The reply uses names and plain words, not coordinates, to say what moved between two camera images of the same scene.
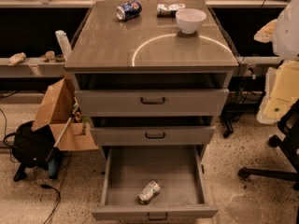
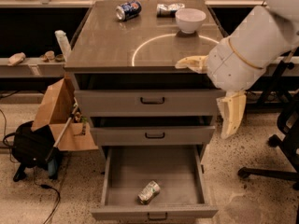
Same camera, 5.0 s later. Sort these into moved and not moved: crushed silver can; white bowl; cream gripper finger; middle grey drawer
Moved: cream gripper finger
Not moved: middle grey drawer; white bowl; crushed silver can
